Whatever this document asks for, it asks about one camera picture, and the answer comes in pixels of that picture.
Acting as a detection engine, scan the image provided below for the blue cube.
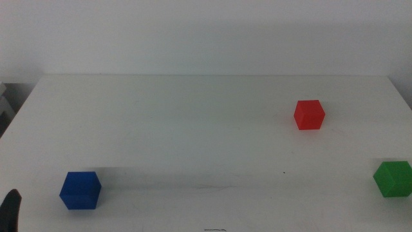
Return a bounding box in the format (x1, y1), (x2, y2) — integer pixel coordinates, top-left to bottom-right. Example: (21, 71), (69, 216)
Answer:
(59, 171), (102, 211)

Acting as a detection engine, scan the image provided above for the red cube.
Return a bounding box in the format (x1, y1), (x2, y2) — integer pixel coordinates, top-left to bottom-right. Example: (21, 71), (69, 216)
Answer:
(293, 99), (326, 131)

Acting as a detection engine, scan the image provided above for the green cube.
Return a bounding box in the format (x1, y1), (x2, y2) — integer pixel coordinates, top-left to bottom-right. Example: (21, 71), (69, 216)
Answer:
(373, 160), (412, 198)

